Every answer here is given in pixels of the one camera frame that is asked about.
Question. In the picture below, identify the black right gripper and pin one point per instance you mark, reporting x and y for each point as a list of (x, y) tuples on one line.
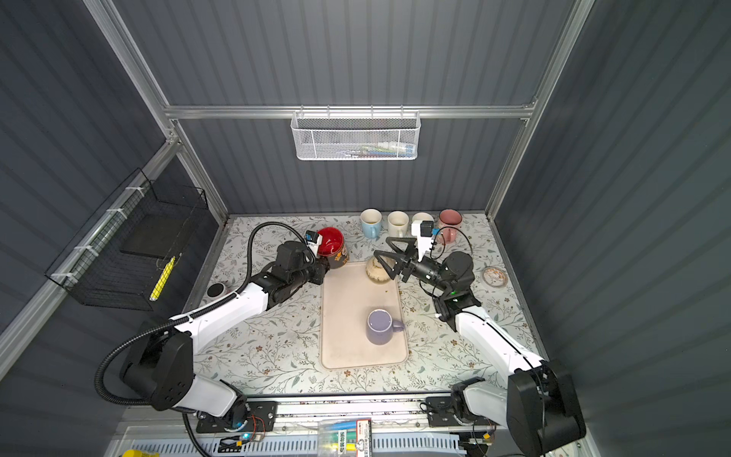
[(407, 266)]

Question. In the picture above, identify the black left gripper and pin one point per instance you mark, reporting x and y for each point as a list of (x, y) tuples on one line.
[(323, 267)]

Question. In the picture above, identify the white ceramic mug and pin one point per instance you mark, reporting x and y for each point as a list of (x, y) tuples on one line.
[(398, 224)]

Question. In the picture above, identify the black floral mug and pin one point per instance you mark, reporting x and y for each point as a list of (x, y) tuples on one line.
[(333, 247)]

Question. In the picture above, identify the light green mug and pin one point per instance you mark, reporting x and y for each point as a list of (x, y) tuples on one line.
[(420, 217)]

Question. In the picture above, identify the light blue mug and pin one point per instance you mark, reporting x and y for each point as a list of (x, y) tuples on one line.
[(371, 223)]

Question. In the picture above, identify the pink ceramic mug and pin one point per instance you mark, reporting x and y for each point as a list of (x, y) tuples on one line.
[(448, 224)]

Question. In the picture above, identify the purple ceramic mug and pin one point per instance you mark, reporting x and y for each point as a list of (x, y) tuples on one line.
[(381, 327)]

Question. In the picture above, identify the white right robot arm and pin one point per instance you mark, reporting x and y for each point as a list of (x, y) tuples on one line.
[(539, 404)]

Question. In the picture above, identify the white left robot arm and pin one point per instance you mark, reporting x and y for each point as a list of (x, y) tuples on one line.
[(155, 367)]

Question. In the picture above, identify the beige plastic tray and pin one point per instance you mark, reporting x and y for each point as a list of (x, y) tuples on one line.
[(350, 300)]

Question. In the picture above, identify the small black round disc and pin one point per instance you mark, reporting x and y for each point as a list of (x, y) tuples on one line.
[(216, 290)]

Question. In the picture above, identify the clear tape roll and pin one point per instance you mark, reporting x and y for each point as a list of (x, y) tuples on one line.
[(495, 277)]

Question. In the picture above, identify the yellow marker pen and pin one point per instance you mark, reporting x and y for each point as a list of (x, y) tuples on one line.
[(162, 280)]

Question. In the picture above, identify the clear box of markers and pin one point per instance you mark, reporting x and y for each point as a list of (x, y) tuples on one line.
[(345, 438)]

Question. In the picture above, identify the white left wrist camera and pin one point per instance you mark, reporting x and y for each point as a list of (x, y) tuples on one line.
[(313, 241)]

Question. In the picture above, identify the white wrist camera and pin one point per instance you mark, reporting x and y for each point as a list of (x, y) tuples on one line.
[(313, 241), (423, 231)]

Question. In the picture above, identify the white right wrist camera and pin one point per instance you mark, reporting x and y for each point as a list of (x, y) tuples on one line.
[(423, 231)]

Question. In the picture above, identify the white wire basket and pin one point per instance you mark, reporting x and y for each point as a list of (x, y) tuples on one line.
[(356, 134)]

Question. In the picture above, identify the black wire basket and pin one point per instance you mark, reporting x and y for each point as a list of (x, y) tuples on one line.
[(118, 262)]

